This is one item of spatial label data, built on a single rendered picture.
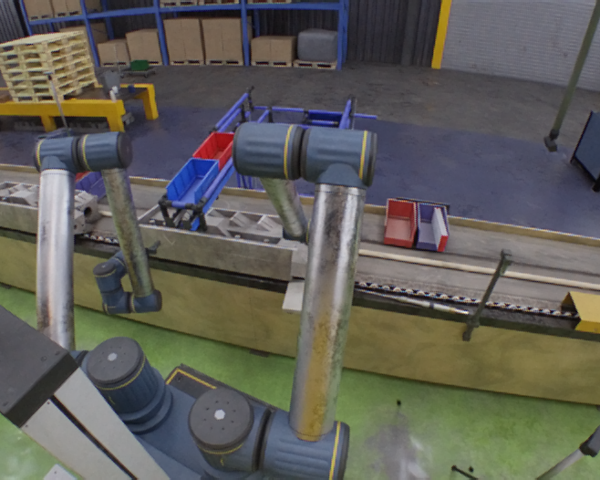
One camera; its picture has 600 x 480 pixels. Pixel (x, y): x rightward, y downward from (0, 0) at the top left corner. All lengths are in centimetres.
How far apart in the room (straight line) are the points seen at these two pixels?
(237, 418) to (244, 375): 143
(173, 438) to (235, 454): 44
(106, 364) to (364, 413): 161
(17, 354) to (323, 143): 75
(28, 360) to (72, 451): 19
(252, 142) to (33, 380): 69
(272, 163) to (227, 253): 110
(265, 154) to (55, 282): 92
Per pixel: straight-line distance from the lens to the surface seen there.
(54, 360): 62
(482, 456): 252
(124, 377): 130
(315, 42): 1053
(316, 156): 90
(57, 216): 152
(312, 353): 97
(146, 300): 178
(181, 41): 1195
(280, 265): 188
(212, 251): 200
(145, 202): 292
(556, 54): 1264
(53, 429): 68
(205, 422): 113
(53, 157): 160
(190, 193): 198
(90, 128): 721
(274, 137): 93
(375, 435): 238
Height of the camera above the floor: 217
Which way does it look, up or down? 38 degrees down
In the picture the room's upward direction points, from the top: straight up
